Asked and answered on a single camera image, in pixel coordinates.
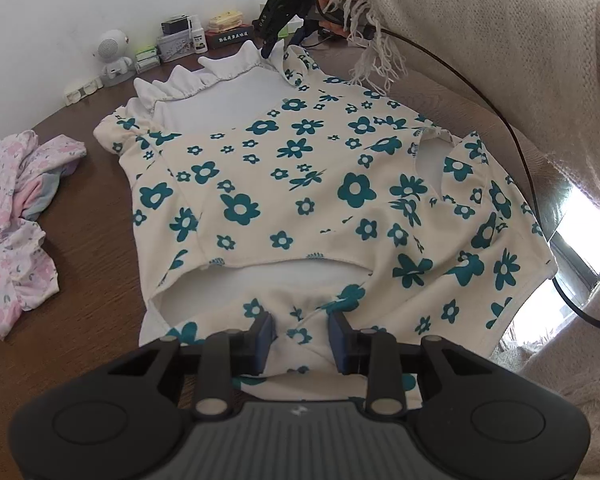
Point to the pink floral garment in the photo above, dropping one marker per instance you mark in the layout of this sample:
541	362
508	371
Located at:
15	240

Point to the yellow packet stack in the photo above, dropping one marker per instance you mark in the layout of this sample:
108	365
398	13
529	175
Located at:
225	19

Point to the white spray bottle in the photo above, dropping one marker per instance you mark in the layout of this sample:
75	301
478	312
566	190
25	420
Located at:
198	37

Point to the cream teal floral top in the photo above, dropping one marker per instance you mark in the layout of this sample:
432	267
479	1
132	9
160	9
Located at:
300	185

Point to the black small box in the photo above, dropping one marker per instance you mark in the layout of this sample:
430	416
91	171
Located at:
175	25

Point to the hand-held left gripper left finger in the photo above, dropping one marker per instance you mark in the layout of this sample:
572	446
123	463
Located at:
262	342

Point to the white robot toy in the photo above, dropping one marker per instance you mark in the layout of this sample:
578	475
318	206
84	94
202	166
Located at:
112	52

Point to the black box with white label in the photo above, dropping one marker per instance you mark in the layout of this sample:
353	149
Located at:
227	37

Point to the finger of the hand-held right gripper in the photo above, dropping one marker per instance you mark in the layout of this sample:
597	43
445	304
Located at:
301	36
269	46

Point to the green white small box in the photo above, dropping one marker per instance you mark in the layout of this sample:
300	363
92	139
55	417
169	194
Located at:
146	53

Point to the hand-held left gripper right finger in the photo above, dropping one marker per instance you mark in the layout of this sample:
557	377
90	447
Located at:
337	342

